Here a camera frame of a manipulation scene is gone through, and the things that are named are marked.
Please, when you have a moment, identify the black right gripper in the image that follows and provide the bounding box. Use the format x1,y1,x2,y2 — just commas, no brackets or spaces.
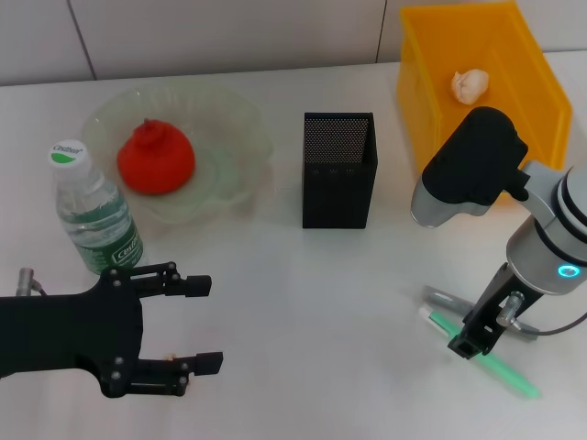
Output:
447,262,548,361

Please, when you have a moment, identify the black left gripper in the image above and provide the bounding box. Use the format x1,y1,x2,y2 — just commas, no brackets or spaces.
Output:
0,260,225,399

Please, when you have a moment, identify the mint green pen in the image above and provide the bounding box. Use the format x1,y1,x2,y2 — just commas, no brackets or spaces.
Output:
417,305,541,399

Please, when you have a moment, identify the clear water bottle green label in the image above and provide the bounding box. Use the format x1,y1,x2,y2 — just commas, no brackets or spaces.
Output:
47,137,146,276

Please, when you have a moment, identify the white paper ball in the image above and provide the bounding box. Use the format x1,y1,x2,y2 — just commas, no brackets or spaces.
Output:
450,68,491,106

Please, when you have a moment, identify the grey marker pen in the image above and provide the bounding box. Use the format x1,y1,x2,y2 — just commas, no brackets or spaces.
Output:
424,284,541,341

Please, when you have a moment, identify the black mesh pen holder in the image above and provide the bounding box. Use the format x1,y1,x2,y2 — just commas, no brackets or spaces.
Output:
301,111,378,229

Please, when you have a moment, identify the clear green glass fruit plate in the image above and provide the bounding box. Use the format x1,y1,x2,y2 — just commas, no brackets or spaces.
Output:
82,86,275,226

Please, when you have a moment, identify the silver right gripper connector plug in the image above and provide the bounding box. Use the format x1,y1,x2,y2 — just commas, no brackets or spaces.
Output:
498,292,525,327

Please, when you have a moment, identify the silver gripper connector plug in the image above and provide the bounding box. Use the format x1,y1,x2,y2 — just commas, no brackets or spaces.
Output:
17,268,37,298
498,292,525,327

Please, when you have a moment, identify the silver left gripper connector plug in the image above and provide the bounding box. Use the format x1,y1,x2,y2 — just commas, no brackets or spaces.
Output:
17,268,37,298

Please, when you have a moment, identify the yellow plastic bin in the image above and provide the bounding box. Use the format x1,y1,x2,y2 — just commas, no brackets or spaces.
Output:
396,1,574,205

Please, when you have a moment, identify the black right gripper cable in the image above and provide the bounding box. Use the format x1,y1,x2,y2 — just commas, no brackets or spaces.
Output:
508,313,587,337

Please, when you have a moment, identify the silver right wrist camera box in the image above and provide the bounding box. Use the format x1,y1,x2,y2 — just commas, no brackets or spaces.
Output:
410,106,532,229

